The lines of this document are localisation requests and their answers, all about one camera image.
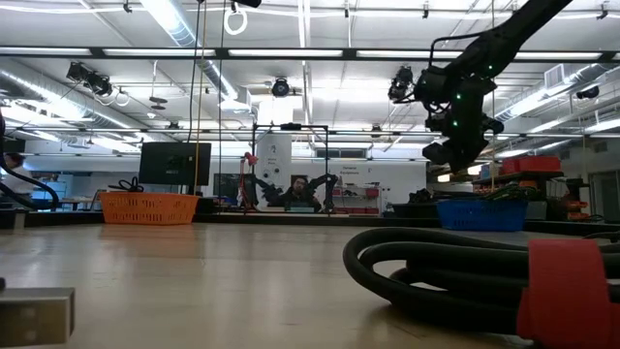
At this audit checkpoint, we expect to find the storage shelf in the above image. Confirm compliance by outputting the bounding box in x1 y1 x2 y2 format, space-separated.
472 154 590 223

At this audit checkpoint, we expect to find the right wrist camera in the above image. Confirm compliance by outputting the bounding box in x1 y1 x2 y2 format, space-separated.
421 141 452 167

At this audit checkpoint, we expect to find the large black monitor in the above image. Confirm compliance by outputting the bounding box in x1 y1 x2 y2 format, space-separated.
139 142 213 187

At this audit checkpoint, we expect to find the black cable with red strap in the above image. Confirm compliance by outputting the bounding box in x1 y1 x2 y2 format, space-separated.
342 226 620 349

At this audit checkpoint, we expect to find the silver ventilation duct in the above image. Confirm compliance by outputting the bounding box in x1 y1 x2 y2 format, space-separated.
139 0 253 115
0 67 132 130

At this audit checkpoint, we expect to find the black bag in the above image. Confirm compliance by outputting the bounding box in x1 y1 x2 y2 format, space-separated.
408 188 440 205

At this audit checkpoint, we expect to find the red desk lamp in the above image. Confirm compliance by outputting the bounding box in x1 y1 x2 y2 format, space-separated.
236 151 260 210

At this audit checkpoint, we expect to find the silver metal plug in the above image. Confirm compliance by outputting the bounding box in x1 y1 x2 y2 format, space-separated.
0 285 77 348

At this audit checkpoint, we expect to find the red storage bin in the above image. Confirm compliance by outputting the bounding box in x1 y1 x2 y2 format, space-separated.
501 155 562 175

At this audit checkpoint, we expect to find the black overhead beam with lights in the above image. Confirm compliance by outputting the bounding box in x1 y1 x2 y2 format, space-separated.
0 46 620 61

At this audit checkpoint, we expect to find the blue plastic basket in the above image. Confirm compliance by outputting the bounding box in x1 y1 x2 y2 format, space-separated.
435 199 530 233

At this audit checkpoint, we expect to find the black USB cable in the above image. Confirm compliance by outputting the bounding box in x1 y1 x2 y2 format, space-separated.
107 176 145 195

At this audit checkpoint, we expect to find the black aluminium table frame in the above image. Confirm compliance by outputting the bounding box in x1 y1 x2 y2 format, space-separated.
0 207 620 238

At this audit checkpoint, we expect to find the black tray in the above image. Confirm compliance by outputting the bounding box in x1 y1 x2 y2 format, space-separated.
391 202 440 220

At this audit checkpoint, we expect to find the white shelf with red bins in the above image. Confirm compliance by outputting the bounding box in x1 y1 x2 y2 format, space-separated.
333 186 382 215

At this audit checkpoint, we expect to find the orange plastic basket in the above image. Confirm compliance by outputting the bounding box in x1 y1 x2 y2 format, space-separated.
99 191 202 226

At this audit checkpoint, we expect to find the white hanging cable loop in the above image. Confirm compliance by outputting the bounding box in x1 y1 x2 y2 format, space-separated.
223 7 249 37

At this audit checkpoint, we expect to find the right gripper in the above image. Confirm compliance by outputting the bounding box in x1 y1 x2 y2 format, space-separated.
428 109 505 175

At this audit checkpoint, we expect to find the black tube stand frame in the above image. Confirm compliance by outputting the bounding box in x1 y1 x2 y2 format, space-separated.
250 123 331 214

